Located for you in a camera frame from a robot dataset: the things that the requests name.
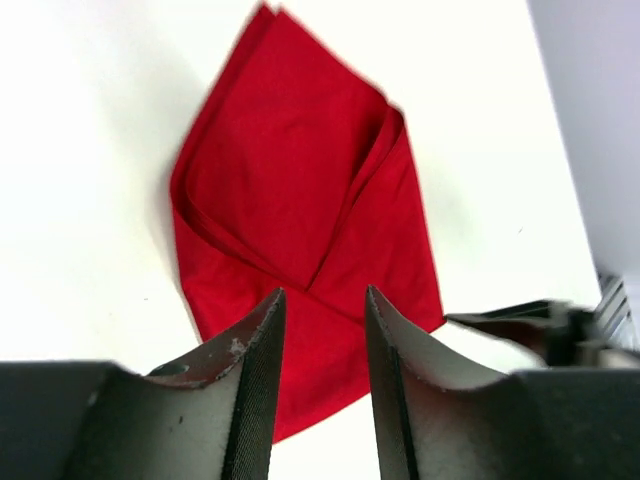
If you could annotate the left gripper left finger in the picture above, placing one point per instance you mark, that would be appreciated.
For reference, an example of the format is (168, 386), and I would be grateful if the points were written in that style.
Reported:
(208, 414)

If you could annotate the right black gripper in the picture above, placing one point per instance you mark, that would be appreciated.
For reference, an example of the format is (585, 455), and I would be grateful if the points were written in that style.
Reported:
(562, 335)

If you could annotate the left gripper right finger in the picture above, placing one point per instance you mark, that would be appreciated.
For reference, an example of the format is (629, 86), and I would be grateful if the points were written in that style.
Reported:
(440, 415)

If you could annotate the red cloth napkin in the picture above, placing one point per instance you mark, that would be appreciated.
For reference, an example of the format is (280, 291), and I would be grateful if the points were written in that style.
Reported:
(298, 174)

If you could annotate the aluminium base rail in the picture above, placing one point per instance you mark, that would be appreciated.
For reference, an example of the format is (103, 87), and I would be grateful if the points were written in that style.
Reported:
(618, 312)

